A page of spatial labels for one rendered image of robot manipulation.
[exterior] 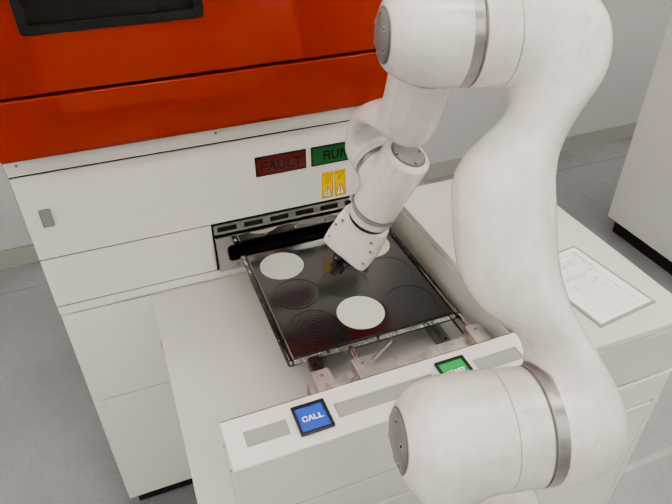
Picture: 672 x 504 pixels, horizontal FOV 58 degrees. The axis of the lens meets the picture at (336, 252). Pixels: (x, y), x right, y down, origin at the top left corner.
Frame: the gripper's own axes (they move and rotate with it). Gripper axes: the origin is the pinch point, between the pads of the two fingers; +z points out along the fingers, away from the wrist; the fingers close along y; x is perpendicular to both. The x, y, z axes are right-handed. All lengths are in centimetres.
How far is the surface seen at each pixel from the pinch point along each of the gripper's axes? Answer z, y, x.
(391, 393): -5.6, 22.4, -19.7
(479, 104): 75, -23, 228
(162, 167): 3.6, -41.3, -6.6
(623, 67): 43, 26, 307
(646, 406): 0, 68, 25
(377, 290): 7.0, 8.5, 7.9
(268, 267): 17.4, -14.0, 1.9
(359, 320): 6.3, 9.9, -2.2
